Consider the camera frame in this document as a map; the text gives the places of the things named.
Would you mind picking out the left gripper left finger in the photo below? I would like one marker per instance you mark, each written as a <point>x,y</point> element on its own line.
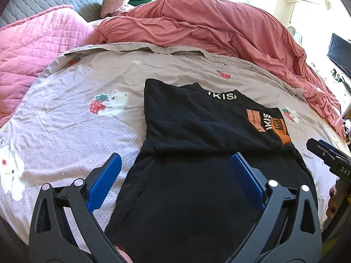
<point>63,227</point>

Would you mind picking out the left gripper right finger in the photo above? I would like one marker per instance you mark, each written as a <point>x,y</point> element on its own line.
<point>288,229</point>

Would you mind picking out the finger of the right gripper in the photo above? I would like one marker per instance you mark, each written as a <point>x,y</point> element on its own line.
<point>312,146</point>
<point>329,152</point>

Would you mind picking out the black sweatshirt orange cuffs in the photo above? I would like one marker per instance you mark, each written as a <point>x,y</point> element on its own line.
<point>180,201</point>

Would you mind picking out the left hand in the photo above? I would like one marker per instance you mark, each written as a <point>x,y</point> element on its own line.
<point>122,252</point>

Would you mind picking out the black monitor screen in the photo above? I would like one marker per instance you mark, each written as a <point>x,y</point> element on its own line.
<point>339,52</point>

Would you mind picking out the beige strawberry bear bedsheet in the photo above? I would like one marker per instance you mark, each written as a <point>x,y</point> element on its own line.
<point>88,104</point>

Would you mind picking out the salmon red duvet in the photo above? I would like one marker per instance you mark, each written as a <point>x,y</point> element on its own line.
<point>231,29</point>

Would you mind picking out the pink quilted blanket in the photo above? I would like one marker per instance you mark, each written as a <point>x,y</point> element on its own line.
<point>29,45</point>

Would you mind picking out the mauve pillow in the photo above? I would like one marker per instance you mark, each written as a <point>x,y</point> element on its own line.
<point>111,8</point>

